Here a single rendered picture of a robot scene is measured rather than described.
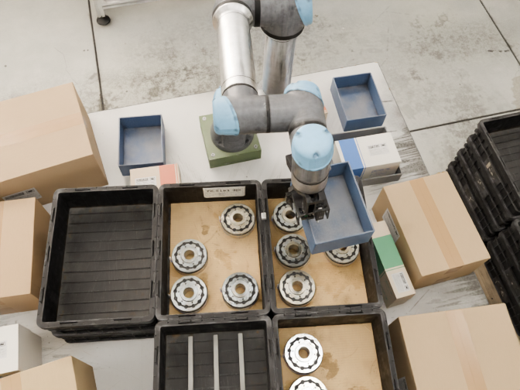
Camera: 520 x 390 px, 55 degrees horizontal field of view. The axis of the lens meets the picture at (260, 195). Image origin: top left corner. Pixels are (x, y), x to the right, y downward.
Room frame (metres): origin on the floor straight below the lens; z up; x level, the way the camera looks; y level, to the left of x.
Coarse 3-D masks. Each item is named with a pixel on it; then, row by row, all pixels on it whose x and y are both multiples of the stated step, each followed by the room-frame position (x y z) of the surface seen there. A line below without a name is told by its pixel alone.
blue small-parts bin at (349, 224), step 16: (336, 176) 0.65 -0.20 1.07; (352, 176) 0.62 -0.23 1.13; (336, 192) 0.61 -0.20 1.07; (352, 192) 0.60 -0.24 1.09; (336, 208) 0.56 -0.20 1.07; (352, 208) 0.56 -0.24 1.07; (304, 224) 0.50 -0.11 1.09; (320, 224) 0.51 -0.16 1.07; (336, 224) 0.51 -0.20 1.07; (352, 224) 0.52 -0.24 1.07; (368, 224) 0.50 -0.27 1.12; (320, 240) 0.47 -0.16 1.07; (336, 240) 0.44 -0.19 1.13; (352, 240) 0.46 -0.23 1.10; (368, 240) 0.47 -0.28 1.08
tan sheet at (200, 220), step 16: (176, 208) 0.64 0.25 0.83; (192, 208) 0.64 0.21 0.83; (208, 208) 0.65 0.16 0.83; (224, 208) 0.65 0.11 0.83; (176, 224) 0.59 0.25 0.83; (192, 224) 0.59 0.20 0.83; (208, 224) 0.59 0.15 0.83; (256, 224) 0.60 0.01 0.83; (176, 240) 0.54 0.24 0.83; (208, 240) 0.54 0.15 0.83; (224, 240) 0.55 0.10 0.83; (240, 240) 0.55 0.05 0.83; (256, 240) 0.55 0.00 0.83; (192, 256) 0.49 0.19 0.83; (208, 256) 0.49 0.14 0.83; (224, 256) 0.50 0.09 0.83; (240, 256) 0.50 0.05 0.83; (256, 256) 0.50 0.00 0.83; (176, 272) 0.44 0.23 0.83; (208, 272) 0.44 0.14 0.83; (224, 272) 0.45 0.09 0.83; (256, 272) 0.45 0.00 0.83; (208, 288) 0.40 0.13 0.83; (240, 288) 0.40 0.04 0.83; (208, 304) 0.35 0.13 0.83; (224, 304) 0.35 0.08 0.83; (256, 304) 0.36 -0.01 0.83
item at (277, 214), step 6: (282, 204) 0.66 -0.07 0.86; (276, 210) 0.64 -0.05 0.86; (282, 210) 0.64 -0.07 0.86; (276, 216) 0.62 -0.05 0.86; (276, 222) 0.60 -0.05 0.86; (282, 222) 0.60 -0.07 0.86; (294, 222) 0.60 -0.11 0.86; (282, 228) 0.58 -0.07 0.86; (288, 228) 0.58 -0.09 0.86; (294, 228) 0.58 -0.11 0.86
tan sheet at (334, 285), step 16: (272, 208) 0.66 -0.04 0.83; (272, 224) 0.61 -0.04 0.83; (272, 240) 0.56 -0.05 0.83; (272, 256) 0.50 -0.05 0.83; (320, 256) 0.51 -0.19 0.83; (320, 272) 0.46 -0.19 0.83; (336, 272) 0.47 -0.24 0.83; (352, 272) 0.47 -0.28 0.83; (320, 288) 0.42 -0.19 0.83; (336, 288) 0.42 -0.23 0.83; (352, 288) 0.42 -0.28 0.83; (320, 304) 0.37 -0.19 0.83; (336, 304) 0.37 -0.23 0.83
